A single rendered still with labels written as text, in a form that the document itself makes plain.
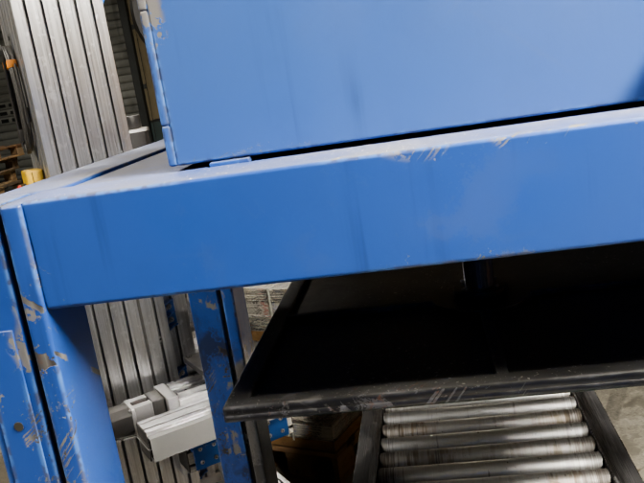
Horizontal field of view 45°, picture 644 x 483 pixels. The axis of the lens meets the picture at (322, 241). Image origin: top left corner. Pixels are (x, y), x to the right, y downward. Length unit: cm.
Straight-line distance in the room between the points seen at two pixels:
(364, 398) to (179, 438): 150
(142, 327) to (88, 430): 165
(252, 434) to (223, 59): 81
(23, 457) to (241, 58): 43
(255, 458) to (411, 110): 85
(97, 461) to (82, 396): 7
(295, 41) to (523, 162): 25
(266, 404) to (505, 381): 23
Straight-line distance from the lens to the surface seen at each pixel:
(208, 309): 134
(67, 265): 71
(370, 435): 182
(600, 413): 184
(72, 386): 77
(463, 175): 63
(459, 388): 75
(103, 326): 240
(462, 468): 166
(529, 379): 75
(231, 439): 142
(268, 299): 303
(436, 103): 74
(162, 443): 221
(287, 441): 328
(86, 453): 79
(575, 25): 75
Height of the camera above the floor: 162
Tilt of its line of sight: 12 degrees down
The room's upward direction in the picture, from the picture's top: 9 degrees counter-clockwise
